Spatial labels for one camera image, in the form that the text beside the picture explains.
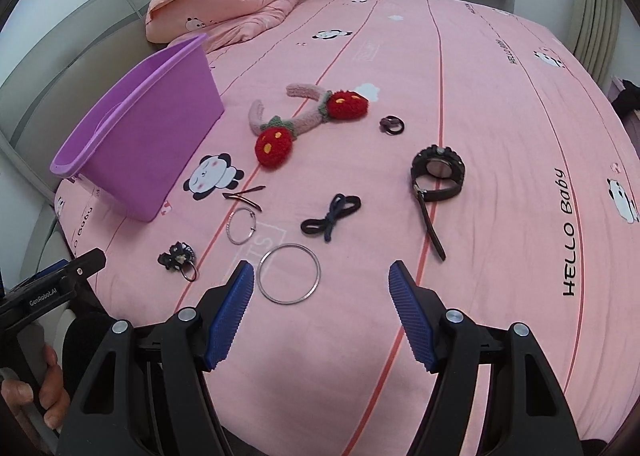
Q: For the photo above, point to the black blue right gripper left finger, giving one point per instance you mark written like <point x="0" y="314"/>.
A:
<point x="144" y="391"/>

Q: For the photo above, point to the grey padded headboard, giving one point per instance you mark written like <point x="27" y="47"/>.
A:
<point x="62" y="77"/>

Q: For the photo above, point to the small rhinestone silver bangle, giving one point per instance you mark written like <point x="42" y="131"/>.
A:
<point x="251" y="227"/>

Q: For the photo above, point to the pink panda bed sheet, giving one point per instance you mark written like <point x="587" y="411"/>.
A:
<point x="545" y="230"/>

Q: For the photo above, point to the large silver bangle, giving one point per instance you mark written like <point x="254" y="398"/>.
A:
<point x="262" y="265"/>

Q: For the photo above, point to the brown hair clip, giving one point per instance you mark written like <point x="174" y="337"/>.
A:
<point x="242" y="196"/>

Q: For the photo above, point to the purple plastic basin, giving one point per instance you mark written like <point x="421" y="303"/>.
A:
<point x="136" y="140"/>

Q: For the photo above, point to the black wrist watch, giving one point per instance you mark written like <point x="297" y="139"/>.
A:
<point x="437" y="174"/>

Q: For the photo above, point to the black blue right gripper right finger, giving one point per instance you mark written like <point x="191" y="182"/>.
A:
<point x="526" y="411"/>

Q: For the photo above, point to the pink strawberry plush headband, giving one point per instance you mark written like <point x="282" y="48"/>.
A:
<point x="275" y="137"/>

